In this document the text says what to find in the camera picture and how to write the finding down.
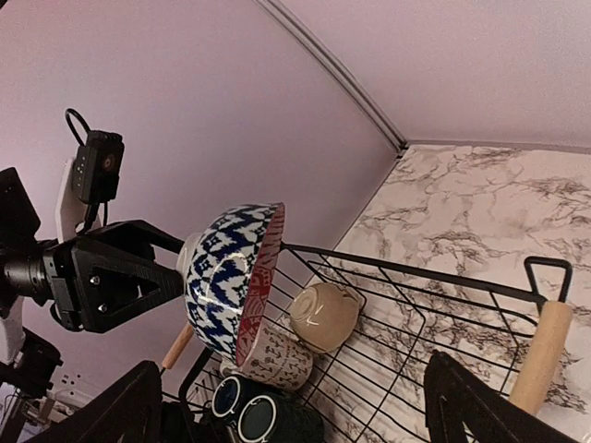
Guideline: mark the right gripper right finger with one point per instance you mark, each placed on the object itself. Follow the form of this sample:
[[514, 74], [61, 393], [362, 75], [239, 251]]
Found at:
[[457, 402]]

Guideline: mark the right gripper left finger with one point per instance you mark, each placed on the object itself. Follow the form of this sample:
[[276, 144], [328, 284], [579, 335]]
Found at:
[[128, 411]]

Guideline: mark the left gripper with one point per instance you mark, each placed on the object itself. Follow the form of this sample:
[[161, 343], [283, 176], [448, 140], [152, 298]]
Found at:
[[98, 286]]

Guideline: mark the dark blue cup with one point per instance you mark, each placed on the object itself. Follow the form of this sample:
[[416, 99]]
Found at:
[[231, 395]]

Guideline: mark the blue patterned bowl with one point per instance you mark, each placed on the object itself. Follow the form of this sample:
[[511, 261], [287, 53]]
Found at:
[[228, 275]]

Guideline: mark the dark teal cup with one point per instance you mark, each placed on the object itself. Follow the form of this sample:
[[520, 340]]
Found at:
[[276, 419]]

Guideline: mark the beige bowl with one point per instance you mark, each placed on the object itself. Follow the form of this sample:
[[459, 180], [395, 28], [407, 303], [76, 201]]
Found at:
[[323, 316]]

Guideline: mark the floral glass mug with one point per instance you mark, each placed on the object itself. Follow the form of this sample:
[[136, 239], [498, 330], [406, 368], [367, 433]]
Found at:
[[275, 359]]

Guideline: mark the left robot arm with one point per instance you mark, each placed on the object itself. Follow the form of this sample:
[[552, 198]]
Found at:
[[31, 360]]

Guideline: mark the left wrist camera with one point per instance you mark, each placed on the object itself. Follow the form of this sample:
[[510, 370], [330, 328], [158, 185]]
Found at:
[[90, 179]]

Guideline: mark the black wire dish rack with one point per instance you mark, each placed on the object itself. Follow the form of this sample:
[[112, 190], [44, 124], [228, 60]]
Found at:
[[370, 389]]

